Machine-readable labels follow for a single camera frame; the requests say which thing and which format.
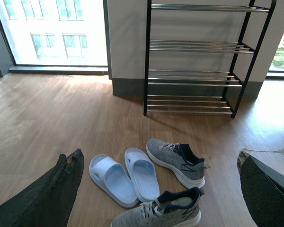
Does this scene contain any light blue slipper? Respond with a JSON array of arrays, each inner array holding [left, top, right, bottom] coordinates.
[[124, 148, 160, 202], [89, 154, 139, 208]]

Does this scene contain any grey sneaker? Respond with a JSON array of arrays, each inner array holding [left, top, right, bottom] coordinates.
[[146, 139, 210, 189], [110, 187, 203, 227]]

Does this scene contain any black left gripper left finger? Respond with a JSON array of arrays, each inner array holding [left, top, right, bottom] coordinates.
[[0, 148, 84, 227]]

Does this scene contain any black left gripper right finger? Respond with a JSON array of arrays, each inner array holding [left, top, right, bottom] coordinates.
[[237, 148, 284, 227]]

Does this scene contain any black metal shoe rack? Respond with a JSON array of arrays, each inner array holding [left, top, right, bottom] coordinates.
[[143, 0, 276, 118]]

